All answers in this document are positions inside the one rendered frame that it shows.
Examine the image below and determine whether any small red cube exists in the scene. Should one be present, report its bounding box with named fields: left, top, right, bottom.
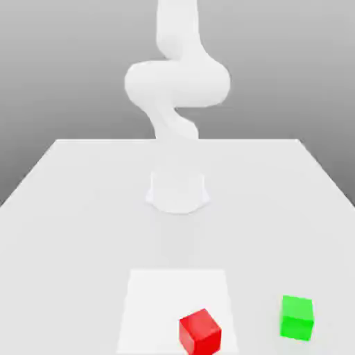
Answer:
left=178, top=308, right=223, bottom=355

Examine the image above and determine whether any small green cube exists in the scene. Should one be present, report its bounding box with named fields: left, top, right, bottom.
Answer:
left=279, top=295, right=315, bottom=342

